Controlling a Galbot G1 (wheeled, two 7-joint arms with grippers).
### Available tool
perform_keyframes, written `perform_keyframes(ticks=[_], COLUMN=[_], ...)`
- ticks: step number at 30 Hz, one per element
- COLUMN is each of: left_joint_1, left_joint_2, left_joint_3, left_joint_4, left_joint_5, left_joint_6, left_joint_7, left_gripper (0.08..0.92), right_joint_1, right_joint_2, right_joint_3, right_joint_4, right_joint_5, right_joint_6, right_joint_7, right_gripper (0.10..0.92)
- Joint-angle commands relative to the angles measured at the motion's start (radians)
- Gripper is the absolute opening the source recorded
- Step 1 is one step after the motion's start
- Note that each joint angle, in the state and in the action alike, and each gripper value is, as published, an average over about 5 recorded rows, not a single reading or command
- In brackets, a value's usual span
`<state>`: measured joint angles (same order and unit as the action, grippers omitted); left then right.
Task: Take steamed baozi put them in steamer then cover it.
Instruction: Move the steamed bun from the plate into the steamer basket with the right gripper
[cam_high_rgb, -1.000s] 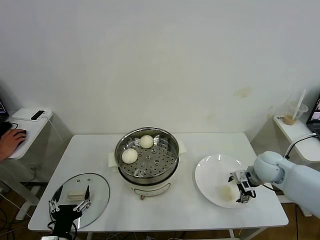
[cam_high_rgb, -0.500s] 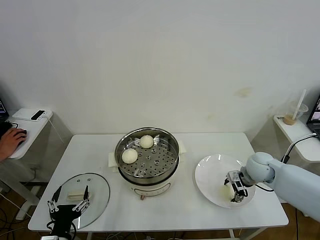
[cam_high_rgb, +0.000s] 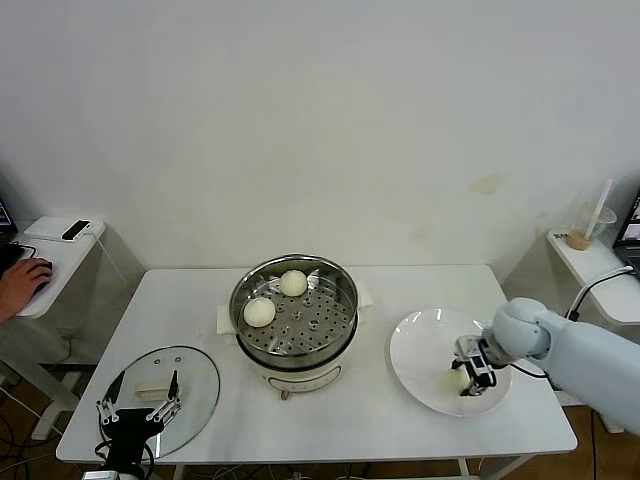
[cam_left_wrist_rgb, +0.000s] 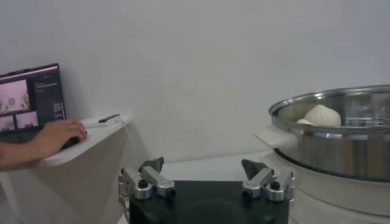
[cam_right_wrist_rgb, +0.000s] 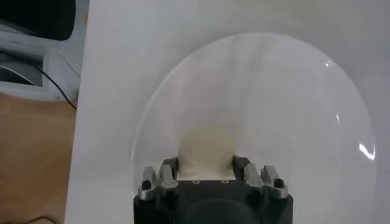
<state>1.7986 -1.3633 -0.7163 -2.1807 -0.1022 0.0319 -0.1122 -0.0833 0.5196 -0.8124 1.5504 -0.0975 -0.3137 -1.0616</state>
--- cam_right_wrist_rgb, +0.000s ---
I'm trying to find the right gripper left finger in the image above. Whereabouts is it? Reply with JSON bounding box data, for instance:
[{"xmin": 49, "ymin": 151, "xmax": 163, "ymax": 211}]
[{"xmin": 137, "ymin": 156, "xmax": 180, "ymax": 201}]

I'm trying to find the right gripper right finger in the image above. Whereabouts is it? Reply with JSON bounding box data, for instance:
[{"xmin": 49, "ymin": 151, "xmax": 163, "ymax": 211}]
[{"xmin": 232, "ymin": 155, "xmax": 289, "ymax": 200}]

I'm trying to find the white steamed baozi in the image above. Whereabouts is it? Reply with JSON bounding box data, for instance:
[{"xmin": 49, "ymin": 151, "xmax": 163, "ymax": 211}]
[{"xmin": 176, "ymin": 117, "xmax": 237, "ymax": 181}]

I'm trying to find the black grey robot base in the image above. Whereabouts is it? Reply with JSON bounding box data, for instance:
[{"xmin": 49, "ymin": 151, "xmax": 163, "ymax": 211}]
[{"xmin": 0, "ymin": 0, "xmax": 77, "ymax": 95}]

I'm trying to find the white round plate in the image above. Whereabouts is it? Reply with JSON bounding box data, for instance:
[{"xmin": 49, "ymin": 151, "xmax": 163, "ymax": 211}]
[{"xmin": 130, "ymin": 32, "xmax": 378, "ymax": 224}]

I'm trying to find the black floor cable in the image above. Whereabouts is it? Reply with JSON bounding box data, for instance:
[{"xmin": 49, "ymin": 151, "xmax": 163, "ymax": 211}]
[{"xmin": 41, "ymin": 69, "xmax": 77, "ymax": 110}]

